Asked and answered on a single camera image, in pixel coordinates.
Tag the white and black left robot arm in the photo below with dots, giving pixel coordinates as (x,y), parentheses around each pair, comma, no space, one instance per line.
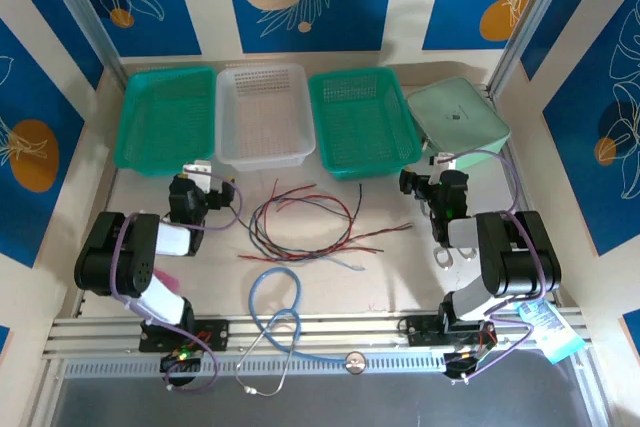
(115,257)

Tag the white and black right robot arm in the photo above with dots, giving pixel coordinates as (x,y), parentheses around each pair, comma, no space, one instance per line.
(520,257)

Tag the teal plastic basket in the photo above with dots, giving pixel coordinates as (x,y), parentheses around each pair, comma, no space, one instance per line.
(362,122)
(165,117)

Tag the pink pill box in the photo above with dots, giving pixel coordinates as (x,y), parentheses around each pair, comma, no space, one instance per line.
(167,279)

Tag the white plastic basket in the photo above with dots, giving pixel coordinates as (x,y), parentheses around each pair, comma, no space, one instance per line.
(265,117)

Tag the teal snack packet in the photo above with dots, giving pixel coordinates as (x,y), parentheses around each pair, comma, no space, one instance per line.
(550,332)

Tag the blue stethoscope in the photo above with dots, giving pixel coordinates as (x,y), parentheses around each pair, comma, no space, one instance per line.
(355,362)

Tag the dark grey metal panel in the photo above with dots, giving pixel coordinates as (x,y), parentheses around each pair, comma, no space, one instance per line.
(350,407)

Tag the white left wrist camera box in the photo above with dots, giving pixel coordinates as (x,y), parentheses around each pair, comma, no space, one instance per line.
(199,172)

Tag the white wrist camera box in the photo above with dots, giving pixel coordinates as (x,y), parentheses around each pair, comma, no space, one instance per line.
(199,172)
(445,159)

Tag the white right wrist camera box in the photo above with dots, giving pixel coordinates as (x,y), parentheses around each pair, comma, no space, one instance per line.
(445,159)

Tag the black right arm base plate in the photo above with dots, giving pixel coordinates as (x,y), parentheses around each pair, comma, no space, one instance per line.
(417,329)

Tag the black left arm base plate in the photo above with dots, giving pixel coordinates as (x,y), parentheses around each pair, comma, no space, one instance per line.
(215,332)

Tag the aluminium frame rail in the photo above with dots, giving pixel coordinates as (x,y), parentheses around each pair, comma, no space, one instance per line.
(350,324)

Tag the aluminium corner post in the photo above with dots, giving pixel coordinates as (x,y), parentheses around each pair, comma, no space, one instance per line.
(82,9)
(529,22)

